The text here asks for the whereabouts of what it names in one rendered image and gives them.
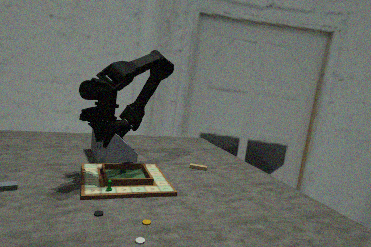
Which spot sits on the grey die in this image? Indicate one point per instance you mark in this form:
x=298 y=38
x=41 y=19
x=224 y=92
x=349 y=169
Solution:
x=100 y=146

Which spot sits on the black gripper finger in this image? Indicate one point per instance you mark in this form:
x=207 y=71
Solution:
x=108 y=135
x=99 y=134

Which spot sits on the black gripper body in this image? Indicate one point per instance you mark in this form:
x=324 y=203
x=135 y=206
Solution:
x=111 y=123

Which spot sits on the white flat disc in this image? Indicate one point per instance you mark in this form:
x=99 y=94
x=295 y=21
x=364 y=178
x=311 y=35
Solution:
x=140 y=240

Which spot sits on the green game pawn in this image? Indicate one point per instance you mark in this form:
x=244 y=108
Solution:
x=109 y=186

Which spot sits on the tan wooden bar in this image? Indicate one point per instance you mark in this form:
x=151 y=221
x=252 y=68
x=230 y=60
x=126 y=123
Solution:
x=199 y=167

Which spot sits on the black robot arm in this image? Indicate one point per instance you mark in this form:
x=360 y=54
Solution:
x=122 y=74

